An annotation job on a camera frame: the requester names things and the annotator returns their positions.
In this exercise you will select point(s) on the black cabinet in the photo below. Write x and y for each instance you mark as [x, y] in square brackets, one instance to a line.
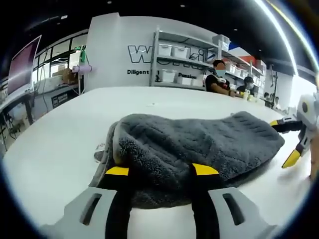
[64, 98]

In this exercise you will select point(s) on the grey fluffy towel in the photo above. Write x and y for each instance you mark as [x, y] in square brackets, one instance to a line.
[187, 144]

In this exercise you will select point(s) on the grey metal shelf rack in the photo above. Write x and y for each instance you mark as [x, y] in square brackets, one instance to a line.
[194, 59]

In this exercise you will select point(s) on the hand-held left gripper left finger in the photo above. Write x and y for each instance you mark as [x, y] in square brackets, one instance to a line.
[74, 214]

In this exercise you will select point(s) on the long ceiling light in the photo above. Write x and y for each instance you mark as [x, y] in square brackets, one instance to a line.
[279, 32]

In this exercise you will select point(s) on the purple roll on stand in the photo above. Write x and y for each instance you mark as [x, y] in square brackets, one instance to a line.
[82, 69]

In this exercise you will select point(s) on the person's right hand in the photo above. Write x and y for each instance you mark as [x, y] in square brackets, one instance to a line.
[314, 164]

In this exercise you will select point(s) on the group of white storage bins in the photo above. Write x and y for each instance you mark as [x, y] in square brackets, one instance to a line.
[179, 52]

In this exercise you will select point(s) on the green hanging item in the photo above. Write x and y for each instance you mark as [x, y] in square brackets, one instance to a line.
[83, 56]

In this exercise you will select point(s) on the white cup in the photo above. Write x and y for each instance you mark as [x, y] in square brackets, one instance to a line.
[246, 95]

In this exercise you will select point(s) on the grey laptop desk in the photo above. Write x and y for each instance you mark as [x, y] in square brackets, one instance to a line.
[15, 99]

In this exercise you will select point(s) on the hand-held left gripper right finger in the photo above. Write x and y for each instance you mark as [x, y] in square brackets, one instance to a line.
[216, 211]

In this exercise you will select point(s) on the white table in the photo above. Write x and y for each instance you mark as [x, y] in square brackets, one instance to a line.
[74, 129]

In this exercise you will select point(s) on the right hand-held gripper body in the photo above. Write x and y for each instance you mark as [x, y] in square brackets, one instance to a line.
[310, 114]

